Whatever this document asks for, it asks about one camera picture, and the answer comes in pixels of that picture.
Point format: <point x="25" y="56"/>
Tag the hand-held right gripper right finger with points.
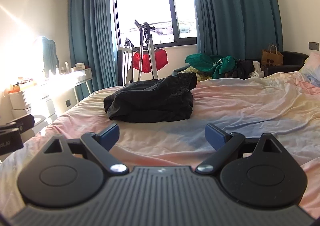
<point x="213" y="136"/>

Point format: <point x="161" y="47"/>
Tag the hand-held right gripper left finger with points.
<point x="111" y="136"/>

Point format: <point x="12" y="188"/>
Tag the black pants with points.
<point x="150" y="101"/>

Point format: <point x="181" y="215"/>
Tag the dark clothes pile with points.
<point x="246" y="68"/>

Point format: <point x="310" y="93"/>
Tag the white storage box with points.
<point x="20" y="100"/>

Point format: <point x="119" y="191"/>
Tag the pastel bed sheet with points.
<point x="250" y="106"/>

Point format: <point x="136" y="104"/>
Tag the yellow knit cloth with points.
<point x="193" y="71"/>

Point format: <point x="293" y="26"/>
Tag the white tissue box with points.
<point x="78" y="68"/>

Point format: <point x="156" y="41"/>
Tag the white desk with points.
<point x="62" y="78"/>

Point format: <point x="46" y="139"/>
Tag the green garment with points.
<point x="200" y="60"/>

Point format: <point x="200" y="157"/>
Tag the white garment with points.
<point x="258" y="70"/>

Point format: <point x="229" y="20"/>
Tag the white bottle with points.
<point x="66" y="67"/>

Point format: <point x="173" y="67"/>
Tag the red garment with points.
<point x="160" y="60"/>

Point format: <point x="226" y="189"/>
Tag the dark teal hanging cloth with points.
<point x="50" y="53"/>

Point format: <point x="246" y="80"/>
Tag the silver garment steamer stand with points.
<point x="150" y="48"/>

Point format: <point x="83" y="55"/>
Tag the brown paper bag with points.
<point x="271" y="57"/>

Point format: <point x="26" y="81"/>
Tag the teal curtain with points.
<point x="225" y="16"/>
<point x="90" y="28"/>

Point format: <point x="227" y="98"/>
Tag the black leather sofa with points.
<point x="292" y="60"/>

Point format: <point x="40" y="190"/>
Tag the pastel pillow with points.
<point x="312" y="66"/>

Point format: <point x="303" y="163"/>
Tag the low wall socket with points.
<point x="68" y="103"/>

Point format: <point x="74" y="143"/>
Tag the grey wall switch panel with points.
<point x="314" y="45"/>

